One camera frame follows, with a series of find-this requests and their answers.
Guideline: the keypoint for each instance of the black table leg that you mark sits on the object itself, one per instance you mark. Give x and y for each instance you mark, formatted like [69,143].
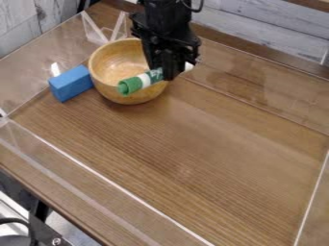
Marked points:
[41,211]

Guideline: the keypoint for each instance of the clear acrylic tray wall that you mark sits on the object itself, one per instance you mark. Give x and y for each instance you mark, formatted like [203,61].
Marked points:
[103,208]

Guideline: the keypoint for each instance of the clear acrylic corner bracket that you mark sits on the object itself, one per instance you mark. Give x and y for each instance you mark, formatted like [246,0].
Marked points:
[101,35]

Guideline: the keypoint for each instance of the brown wooden bowl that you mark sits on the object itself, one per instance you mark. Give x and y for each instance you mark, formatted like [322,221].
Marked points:
[115,61]

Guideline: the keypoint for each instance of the blue rectangular block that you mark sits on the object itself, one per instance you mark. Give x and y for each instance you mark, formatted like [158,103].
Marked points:
[71,83]

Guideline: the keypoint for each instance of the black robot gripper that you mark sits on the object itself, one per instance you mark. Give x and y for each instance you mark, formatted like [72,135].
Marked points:
[162,26]

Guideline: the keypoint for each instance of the green white dry-erase marker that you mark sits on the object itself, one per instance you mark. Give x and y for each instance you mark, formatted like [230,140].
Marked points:
[143,78]

